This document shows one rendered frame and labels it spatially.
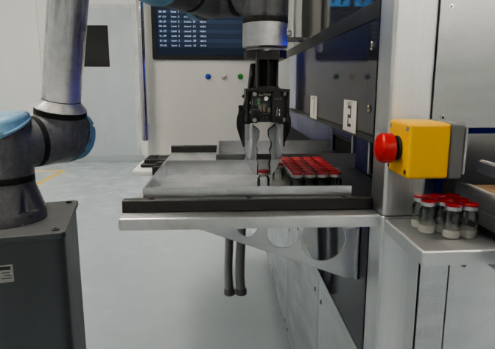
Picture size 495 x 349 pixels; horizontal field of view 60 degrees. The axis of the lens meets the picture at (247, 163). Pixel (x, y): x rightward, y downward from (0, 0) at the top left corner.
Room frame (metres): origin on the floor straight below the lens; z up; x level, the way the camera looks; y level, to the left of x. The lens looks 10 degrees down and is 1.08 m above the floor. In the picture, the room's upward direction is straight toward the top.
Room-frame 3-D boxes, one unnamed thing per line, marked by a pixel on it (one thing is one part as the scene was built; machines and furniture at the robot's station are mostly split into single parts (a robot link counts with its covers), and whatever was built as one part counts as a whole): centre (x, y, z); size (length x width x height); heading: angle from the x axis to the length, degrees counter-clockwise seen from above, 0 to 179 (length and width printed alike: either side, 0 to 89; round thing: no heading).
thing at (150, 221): (0.99, -0.03, 0.87); 0.70 x 0.48 x 0.02; 3
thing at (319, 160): (0.82, -0.15, 0.90); 0.18 x 0.02 x 0.05; 3
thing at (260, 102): (0.73, -0.03, 1.07); 0.09 x 0.08 x 0.12; 3
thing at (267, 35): (0.74, -0.03, 1.15); 0.08 x 0.08 x 0.05
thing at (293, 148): (1.16, -0.09, 0.90); 0.34 x 0.26 x 0.04; 93
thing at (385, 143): (0.57, -0.19, 0.99); 0.04 x 0.04 x 0.04; 3
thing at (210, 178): (0.81, 0.00, 0.90); 0.34 x 0.26 x 0.04; 93
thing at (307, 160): (0.82, -0.13, 0.90); 0.18 x 0.02 x 0.05; 3
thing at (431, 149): (0.58, -0.24, 0.99); 0.08 x 0.07 x 0.07; 93
